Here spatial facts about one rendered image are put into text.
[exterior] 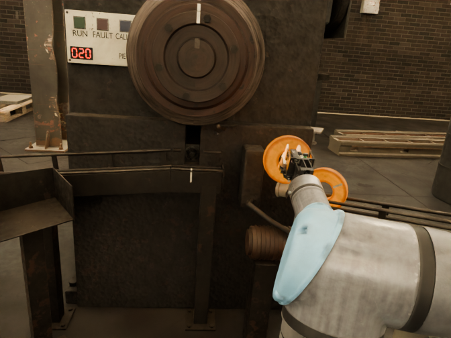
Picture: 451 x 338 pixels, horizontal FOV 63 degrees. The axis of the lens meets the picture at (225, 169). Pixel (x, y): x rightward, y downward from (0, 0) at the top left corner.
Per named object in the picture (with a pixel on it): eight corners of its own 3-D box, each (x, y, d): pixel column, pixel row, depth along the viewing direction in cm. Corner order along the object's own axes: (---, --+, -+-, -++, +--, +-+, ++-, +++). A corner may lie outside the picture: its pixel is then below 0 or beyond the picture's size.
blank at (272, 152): (262, 137, 118) (264, 139, 115) (309, 133, 119) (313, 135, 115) (263, 182, 122) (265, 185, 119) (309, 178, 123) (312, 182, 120)
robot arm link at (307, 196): (296, 245, 89) (303, 214, 84) (286, 212, 100) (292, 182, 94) (334, 245, 90) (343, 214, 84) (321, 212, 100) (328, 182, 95)
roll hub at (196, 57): (153, 97, 124) (154, 8, 115) (235, 102, 127) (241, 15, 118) (151, 100, 119) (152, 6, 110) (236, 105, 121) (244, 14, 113)
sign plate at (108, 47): (69, 62, 136) (66, 9, 131) (140, 67, 139) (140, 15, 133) (67, 62, 134) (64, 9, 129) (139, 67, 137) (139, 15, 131)
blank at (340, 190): (316, 214, 134) (313, 217, 132) (297, 176, 135) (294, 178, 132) (356, 201, 126) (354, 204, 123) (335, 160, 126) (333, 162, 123)
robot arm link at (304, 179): (319, 210, 100) (285, 208, 99) (315, 198, 104) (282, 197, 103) (328, 184, 95) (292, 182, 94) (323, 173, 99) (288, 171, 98)
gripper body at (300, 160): (311, 148, 108) (321, 172, 98) (304, 172, 113) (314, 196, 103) (285, 147, 107) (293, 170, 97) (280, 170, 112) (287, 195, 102)
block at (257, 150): (237, 198, 153) (241, 142, 146) (256, 198, 154) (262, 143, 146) (239, 208, 143) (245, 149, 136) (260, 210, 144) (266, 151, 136)
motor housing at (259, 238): (235, 330, 158) (246, 218, 141) (284, 330, 160) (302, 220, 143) (238, 354, 146) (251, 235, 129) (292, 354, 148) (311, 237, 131)
